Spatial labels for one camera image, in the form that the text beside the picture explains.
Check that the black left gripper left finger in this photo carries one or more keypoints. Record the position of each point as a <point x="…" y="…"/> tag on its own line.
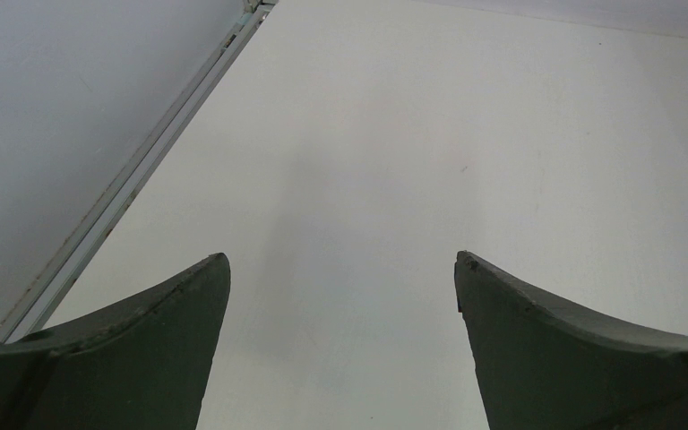
<point x="141" y="363"/>

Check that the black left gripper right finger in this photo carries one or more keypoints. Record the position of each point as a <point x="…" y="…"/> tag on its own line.
<point x="545" y="362"/>

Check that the aluminium frame left rail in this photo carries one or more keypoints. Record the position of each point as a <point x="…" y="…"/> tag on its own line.
<point x="43" y="295"/>

